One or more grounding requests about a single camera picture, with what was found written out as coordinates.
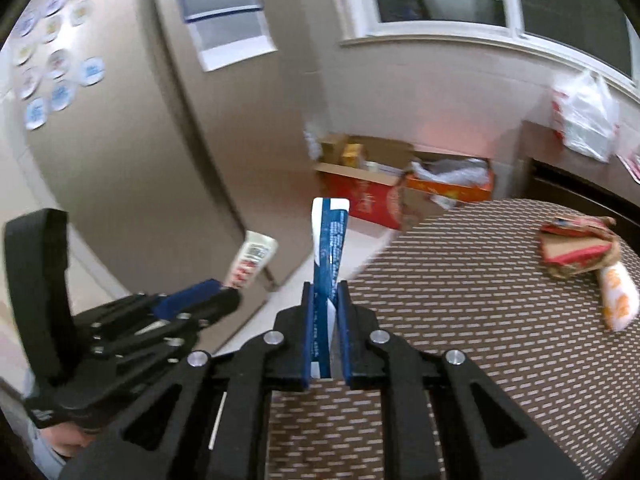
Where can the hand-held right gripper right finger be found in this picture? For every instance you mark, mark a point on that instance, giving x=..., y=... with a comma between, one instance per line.
x=344, y=330

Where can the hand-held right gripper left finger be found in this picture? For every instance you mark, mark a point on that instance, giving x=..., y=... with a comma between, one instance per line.
x=307, y=330

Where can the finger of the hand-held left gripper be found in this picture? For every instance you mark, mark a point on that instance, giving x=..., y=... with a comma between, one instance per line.
x=190, y=296
x=220, y=304

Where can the white squeeze tube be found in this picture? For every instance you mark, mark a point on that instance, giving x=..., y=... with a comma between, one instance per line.
x=250, y=260

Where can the blue white tube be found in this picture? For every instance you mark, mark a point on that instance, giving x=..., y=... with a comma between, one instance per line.
x=327, y=250

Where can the person's left forearm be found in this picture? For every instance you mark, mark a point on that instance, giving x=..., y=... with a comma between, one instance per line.
x=42, y=452

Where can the person's left hand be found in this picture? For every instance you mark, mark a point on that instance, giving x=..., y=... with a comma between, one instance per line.
x=75, y=441

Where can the brown dotted tablecloth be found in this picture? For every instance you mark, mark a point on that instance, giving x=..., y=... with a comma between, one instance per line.
x=475, y=310

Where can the red cardboard box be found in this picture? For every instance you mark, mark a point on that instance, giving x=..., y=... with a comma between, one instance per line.
x=365, y=195

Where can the beige refrigerator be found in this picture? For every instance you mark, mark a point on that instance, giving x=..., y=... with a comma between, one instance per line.
x=125, y=150

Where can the orange cardboard box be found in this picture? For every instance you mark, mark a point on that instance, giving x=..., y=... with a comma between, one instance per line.
x=450, y=191

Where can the small yellow box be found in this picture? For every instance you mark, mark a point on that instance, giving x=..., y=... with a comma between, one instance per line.
x=352, y=155

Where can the crumpled grey plastic bag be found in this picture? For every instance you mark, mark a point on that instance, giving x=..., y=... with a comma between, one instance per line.
x=450, y=170

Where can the orange red snack packet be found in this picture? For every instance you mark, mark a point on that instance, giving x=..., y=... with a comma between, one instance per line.
x=555, y=226

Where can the red white flat packet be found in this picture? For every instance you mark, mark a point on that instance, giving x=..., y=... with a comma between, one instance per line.
x=575, y=251

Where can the dark wooden cabinet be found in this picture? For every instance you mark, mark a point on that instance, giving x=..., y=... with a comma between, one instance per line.
x=540, y=145

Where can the brown paper bag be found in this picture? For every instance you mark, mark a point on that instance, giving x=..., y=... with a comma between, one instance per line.
x=595, y=225

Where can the orange white plastic bag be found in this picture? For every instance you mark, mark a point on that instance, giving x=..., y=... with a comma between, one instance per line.
x=620, y=300

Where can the white plastic shopping bag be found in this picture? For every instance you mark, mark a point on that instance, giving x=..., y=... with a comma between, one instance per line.
x=587, y=115

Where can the pink printed papers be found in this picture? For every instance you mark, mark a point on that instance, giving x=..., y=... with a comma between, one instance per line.
x=632, y=162

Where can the group of round wall stickers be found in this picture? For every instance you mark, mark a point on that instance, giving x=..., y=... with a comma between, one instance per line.
x=92, y=70

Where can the white blue wall poster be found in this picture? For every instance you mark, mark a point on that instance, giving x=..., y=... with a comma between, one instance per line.
x=225, y=20

